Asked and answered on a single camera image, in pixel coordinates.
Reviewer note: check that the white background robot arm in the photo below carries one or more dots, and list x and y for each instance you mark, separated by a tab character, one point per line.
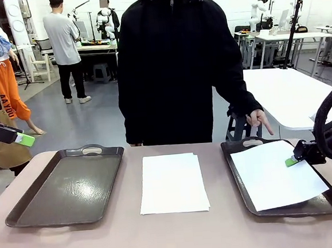
254	19

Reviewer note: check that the man in white T-shirt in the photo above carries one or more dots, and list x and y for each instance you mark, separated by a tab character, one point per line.
61	37

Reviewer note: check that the white robot with black joints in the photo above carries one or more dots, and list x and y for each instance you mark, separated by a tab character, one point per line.
74	14

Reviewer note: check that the grey plastic stool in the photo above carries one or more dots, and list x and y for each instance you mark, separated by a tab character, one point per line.
101	70

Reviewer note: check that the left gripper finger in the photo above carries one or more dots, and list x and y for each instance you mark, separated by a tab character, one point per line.
2	125
0	132

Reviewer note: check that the tall white air conditioner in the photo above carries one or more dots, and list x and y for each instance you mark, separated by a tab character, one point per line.
17	26

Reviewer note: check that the person's left hand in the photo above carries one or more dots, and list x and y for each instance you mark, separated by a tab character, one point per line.
257	118

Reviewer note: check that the person's right hand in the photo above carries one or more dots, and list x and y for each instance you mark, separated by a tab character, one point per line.
136	144

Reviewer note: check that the white computer monitor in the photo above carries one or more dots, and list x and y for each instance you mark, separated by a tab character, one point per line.
284	18

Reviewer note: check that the white A4 paper sheet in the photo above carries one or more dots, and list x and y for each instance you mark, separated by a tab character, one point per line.
273	176

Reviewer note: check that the green tray with food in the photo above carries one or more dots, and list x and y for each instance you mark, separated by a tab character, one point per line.
96	43

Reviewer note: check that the white A4 paper stack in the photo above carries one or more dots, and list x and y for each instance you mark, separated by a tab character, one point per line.
173	183

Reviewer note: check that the large white table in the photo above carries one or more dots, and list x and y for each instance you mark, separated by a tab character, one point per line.
281	92

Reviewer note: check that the tall black tripod pole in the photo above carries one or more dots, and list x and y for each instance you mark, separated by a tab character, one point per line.
293	33

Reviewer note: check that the black floor stand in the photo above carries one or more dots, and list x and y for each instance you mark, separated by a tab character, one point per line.
29	83

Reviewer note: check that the white humanoid robot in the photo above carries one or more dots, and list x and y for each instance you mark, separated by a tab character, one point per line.
104	18

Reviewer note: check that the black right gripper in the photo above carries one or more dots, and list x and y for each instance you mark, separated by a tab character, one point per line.
331	136

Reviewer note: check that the mannequin with orange trousers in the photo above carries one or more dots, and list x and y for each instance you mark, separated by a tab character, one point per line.
7	84

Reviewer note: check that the man in black coat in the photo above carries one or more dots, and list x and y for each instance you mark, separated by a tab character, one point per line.
104	3

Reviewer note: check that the black mesh office chair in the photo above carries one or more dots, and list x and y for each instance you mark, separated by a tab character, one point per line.
43	46

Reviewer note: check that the black stool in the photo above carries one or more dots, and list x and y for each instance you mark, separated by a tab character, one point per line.
236	127

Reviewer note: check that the white wooden chair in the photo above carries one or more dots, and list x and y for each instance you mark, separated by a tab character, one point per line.
47	70

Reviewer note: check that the person in black jacket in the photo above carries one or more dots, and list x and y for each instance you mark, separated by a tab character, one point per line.
176	71

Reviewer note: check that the light wooden work table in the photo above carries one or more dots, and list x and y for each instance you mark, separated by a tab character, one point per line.
97	49

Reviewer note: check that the black and tan bag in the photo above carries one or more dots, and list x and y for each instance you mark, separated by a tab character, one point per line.
302	30

